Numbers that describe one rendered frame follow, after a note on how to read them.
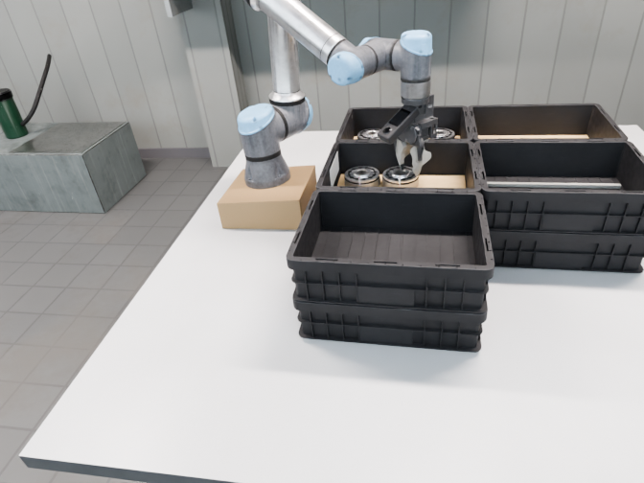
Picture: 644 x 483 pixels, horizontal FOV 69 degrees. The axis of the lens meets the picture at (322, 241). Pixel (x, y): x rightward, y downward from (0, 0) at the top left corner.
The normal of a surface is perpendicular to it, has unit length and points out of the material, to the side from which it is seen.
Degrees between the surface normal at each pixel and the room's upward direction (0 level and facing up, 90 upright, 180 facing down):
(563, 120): 90
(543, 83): 90
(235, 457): 0
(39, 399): 0
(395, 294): 90
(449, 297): 90
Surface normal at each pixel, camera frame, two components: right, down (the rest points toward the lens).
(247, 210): -0.16, 0.57
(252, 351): -0.08, -0.83
